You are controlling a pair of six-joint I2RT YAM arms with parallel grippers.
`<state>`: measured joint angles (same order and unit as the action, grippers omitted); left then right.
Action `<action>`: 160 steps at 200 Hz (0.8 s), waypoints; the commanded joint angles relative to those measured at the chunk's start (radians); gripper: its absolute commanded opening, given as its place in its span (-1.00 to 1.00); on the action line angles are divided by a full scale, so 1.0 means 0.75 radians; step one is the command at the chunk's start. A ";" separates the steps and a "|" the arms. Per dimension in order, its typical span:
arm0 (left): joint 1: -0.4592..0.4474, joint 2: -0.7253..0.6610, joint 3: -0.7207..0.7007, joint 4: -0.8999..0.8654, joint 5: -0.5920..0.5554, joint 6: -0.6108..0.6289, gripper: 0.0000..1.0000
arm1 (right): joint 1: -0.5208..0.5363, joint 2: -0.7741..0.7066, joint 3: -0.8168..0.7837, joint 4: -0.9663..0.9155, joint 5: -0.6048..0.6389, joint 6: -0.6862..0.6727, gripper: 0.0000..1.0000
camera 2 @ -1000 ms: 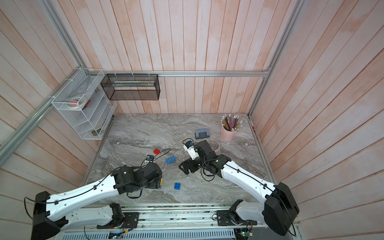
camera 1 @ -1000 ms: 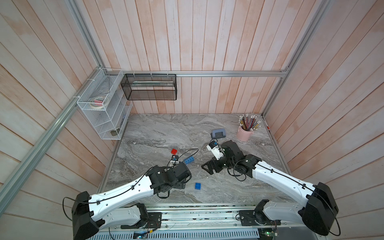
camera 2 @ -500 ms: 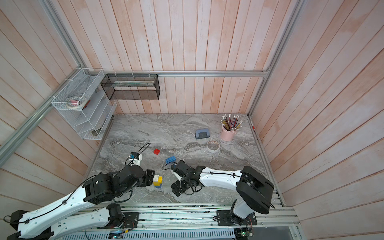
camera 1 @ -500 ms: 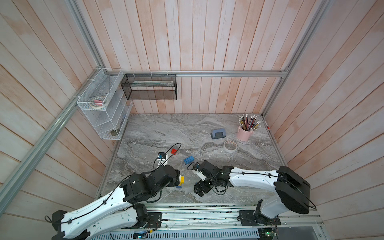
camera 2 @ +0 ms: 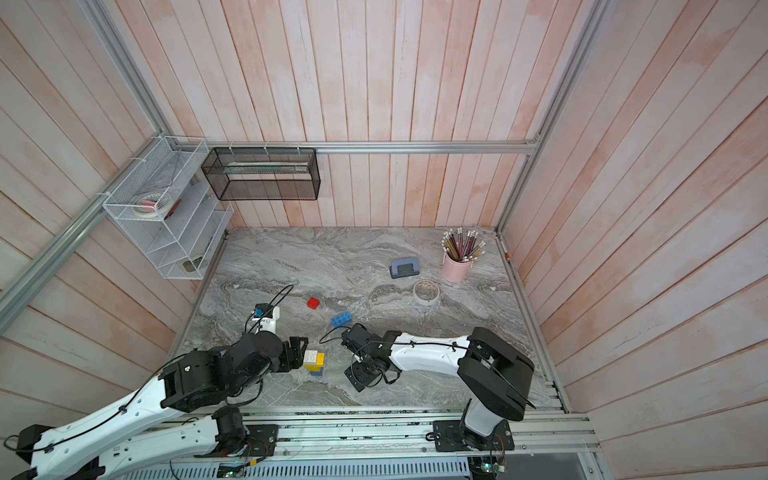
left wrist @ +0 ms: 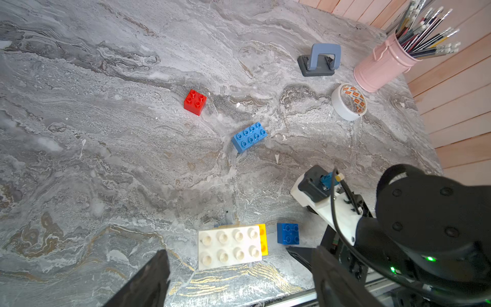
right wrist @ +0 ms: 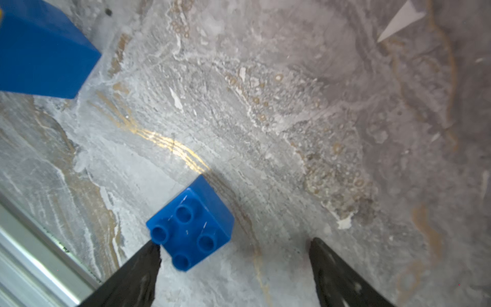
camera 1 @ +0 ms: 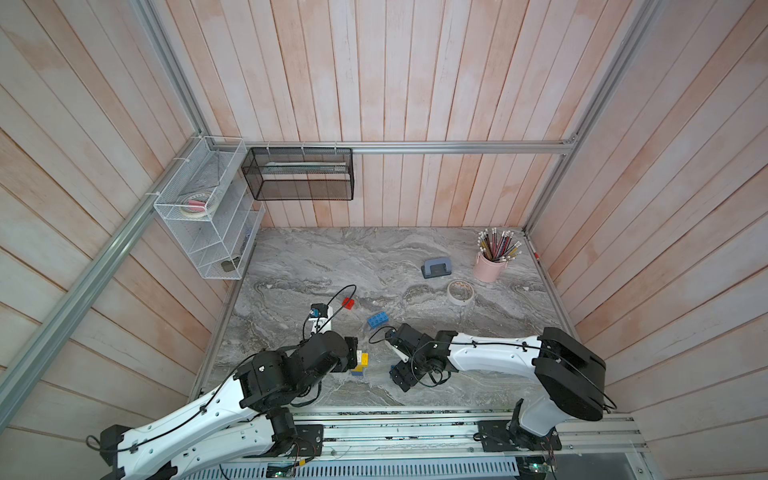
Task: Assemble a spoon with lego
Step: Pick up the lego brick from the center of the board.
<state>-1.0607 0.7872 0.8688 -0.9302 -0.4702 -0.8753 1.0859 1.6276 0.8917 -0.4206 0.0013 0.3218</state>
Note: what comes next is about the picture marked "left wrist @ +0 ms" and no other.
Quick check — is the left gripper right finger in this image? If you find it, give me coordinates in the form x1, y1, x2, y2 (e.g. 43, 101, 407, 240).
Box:
311, 246, 382, 307

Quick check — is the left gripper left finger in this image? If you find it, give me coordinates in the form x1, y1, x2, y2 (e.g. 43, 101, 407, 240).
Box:
104, 249, 170, 307

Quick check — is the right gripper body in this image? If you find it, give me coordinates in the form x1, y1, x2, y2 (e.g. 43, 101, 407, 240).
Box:
292, 193, 373, 284

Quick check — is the yellow long lego brick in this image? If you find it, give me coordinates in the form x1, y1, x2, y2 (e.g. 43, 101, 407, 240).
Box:
257, 224, 269, 257

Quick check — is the white long lego brick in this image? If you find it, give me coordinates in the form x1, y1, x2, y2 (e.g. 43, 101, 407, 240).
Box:
198, 225, 262, 271

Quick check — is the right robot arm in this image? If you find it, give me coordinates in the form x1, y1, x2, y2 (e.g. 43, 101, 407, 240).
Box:
277, 164, 490, 306

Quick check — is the dark blue square lego brick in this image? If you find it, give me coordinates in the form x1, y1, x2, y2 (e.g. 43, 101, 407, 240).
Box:
277, 223, 300, 245

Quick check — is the light blue long lego brick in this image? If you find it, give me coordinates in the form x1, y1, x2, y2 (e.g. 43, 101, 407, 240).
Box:
231, 122, 268, 154

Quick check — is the red square lego brick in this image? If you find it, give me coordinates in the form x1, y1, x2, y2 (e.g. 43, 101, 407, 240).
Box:
184, 90, 207, 116

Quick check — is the pink pencil cup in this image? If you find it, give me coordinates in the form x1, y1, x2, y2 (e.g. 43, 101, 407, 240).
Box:
354, 34, 420, 93

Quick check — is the bundle of pencils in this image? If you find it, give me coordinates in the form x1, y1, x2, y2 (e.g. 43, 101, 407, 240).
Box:
390, 1, 461, 60

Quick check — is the aluminium mounting rail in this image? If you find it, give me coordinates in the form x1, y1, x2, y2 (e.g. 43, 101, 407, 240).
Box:
260, 277, 400, 306

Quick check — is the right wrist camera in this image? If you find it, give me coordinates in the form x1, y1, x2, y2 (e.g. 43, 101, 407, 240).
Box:
290, 165, 364, 246

